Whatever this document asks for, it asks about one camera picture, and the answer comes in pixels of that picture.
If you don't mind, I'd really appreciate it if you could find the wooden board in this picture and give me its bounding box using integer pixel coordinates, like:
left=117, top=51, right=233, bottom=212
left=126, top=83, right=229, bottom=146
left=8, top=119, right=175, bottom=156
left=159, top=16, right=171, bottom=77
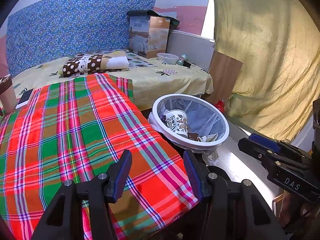
left=207, top=51, right=243, bottom=104

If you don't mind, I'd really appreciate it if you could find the red detergent bottle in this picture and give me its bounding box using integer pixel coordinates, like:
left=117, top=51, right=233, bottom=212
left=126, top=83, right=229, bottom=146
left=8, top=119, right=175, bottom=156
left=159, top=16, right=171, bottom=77
left=214, top=99, right=227, bottom=111

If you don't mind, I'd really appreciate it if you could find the yellow fruit print bedsheet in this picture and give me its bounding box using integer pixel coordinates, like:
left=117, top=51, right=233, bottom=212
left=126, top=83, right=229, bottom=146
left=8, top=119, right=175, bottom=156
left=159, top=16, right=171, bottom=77
left=11, top=49, right=214, bottom=110

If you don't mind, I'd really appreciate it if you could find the yellow curtain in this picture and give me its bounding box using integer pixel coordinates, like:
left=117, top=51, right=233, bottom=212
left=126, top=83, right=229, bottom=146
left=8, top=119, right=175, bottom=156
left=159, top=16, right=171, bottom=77
left=211, top=0, right=320, bottom=142

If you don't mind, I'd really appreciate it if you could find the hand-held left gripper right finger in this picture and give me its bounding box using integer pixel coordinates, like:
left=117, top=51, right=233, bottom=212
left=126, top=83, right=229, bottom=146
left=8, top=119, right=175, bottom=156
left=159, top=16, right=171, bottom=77
left=183, top=150, right=287, bottom=240

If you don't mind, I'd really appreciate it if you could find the black bag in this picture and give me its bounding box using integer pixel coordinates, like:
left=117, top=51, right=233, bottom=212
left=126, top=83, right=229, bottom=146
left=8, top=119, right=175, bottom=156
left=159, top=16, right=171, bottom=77
left=127, top=10, right=180, bottom=27

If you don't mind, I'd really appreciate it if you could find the patterned paper cup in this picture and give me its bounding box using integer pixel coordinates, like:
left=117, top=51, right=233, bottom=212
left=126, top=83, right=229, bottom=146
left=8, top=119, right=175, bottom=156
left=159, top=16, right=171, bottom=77
left=165, top=109, right=188, bottom=138

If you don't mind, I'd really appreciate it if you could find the clear plastic bin liner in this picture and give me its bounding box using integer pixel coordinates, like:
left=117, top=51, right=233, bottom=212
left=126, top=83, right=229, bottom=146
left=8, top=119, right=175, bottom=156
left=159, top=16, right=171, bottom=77
left=148, top=97, right=227, bottom=165

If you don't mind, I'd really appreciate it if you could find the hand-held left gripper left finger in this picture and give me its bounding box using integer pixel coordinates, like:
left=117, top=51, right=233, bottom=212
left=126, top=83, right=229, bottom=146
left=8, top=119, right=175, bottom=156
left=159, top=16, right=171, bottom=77
left=31, top=149, right=133, bottom=240

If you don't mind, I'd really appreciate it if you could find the white round trash bin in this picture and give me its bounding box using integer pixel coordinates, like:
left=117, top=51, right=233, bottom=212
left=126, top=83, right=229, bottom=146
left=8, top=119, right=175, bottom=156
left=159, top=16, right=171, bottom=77
left=151, top=93, right=230, bottom=154

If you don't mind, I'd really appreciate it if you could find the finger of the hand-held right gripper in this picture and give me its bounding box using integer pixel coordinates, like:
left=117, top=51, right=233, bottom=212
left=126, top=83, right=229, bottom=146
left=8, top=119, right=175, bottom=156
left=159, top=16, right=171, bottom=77
left=249, top=133, right=313, bottom=159
left=237, top=137, right=309, bottom=173

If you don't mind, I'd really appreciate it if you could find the red green plaid blanket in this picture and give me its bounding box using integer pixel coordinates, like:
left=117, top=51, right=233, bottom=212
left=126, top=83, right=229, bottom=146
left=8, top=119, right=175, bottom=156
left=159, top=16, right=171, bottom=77
left=0, top=73, right=199, bottom=240

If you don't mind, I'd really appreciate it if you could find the fruit print pillow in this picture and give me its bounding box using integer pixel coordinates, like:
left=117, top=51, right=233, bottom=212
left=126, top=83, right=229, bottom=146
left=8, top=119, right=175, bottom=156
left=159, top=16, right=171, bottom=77
left=125, top=51, right=158, bottom=68

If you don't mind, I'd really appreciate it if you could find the brown polka dot pillow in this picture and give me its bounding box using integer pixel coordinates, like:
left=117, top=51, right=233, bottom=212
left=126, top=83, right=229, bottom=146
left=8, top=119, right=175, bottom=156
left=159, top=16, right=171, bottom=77
left=58, top=51, right=130, bottom=77

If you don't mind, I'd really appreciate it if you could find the brown tumbler with handle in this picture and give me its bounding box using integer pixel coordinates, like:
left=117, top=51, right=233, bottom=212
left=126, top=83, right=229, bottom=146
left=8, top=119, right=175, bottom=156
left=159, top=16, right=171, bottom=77
left=0, top=74, right=17, bottom=117

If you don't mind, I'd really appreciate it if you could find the white plastic bowl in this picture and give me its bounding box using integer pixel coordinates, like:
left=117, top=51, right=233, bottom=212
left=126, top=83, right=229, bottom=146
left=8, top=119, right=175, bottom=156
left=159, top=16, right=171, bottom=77
left=157, top=53, right=178, bottom=65

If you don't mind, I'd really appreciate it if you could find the blue floral headboard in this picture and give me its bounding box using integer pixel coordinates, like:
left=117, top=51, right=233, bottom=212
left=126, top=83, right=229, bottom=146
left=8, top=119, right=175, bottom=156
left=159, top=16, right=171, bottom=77
left=5, top=0, right=156, bottom=70

